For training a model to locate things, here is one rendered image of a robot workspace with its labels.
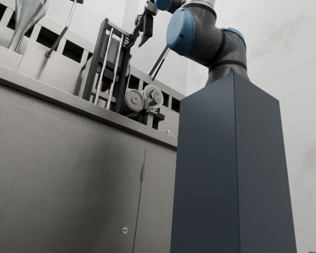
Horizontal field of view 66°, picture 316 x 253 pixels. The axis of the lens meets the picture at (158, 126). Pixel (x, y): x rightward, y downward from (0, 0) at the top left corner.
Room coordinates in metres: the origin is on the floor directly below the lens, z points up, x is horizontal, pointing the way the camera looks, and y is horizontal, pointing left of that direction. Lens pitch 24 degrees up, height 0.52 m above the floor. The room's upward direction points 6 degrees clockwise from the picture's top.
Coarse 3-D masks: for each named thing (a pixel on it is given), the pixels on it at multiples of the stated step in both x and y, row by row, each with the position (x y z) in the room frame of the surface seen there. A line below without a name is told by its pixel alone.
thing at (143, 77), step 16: (0, 0) 0.97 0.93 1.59; (0, 16) 1.04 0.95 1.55; (32, 32) 1.09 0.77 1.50; (48, 32) 1.16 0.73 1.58; (48, 48) 1.15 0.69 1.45; (64, 48) 1.27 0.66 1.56; (80, 48) 1.27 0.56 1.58; (80, 64) 1.28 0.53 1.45; (144, 80) 1.58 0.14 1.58; (176, 96) 1.79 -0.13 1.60; (176, 112) 1.79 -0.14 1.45
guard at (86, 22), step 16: (64, 0) 1.08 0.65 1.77; (96, 0) 1.12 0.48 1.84; (112, 0) 1.14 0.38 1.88; (128, 0) 1.16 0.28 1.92; (144, 0) 1.18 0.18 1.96; (48, 16) 1.13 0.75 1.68; (64, 16) 1.15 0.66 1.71; (80, 16) 1.17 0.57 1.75; (96, 16) 1.19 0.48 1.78; (112, 16) 1.21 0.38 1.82; (128, 16) 1.24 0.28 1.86; (160, 16) 1.28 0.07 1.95; (80, 32) 1.25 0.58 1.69; (96, 32) 1.27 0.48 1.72; (128, 32) 1.32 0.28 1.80; (160, 32) 1.38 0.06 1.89; (144, 48) 1.44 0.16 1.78; (160, 48) 1.47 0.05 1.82; (144, 64) 1.55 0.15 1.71
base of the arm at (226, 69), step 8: (216, 64) 0.58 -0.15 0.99; (224, 64) 0.56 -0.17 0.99; (232, 64) 0.56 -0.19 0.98; (240, 64) 0.56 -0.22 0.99; (208, 72) 0.62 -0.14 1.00; (216, 72) 0.57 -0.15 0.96; (224, 72) 0.56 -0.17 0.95; (240, 72) 0.55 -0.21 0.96; (208, 80) 0.59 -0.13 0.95; (248, 80) 0.56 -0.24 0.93
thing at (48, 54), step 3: (66, 27) 0.92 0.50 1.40; (63, 30) 0.94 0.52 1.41; (66, 30) 0.94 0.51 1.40; (63, 33) 0.96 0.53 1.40; (60, 36) 0.99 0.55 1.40; (57, 39) 1.02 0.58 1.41; (60, 39) 1.01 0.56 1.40; (57, 42) 1.04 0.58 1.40; (54, 45) 1.06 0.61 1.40; (51, 48) 1.09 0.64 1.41; (54, 48) 1.09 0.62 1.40; (48, 51) 1.15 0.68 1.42; (51, 51) 1.12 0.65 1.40; (45, 54) 1.14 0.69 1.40; (48, 54) 1.15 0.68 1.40; (51, 54) 1.16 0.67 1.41
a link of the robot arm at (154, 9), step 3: (147, 0) 0.87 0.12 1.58; (147, 3) 0.87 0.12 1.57; (150, 3) 0.86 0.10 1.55; (153, 3) 0.90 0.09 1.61; (147, 6) 0.87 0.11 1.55; (150, 6) 0.87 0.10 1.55; (153, 6) 0.87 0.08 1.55; (147, 9) 0.89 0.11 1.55; (150, 9) 0.88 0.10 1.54; (153, 9) 0.88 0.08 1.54; (156, 9) 0.88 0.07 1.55; (153, 12) 0.89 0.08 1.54; (156, 12) 0.90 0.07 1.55
